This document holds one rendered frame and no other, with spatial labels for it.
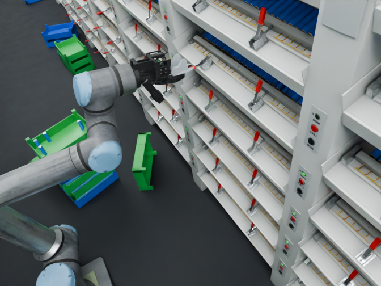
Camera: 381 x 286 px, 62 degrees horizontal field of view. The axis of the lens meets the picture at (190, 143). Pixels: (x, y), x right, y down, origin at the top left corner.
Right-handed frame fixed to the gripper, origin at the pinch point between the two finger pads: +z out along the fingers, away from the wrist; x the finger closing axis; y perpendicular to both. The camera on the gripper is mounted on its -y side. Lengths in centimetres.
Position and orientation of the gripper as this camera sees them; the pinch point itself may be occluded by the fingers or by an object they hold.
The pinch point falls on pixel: (189, 69)
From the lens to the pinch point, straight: 107.2
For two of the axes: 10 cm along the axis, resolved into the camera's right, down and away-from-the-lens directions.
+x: -5.1, -5.9, 6.3
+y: 0.4, -7.4, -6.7
